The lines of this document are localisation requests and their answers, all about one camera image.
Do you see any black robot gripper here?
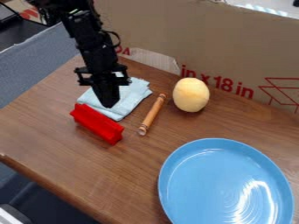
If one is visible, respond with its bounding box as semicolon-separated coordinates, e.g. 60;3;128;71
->
73;40;131;108

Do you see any light blue cloth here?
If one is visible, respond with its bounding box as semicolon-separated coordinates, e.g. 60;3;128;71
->
77;77;152;121

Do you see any red plastic block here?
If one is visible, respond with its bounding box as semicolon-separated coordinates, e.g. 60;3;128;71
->
69;103;124;145

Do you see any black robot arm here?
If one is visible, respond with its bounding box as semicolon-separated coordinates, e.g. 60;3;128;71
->
25;0;131;108

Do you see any orange crayon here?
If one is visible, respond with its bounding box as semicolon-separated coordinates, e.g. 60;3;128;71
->
137;94;165;136

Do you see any yellow potato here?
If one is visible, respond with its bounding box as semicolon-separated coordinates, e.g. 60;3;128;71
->
172;78;211;113

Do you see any grey fabric panel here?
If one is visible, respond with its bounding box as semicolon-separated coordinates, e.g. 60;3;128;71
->
0;24;79;109

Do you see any blue round plate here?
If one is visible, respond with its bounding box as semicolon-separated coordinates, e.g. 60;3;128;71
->
157;138;295;224

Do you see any brown cardboard box wall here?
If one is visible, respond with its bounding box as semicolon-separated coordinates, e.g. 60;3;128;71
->
95;0;299;116

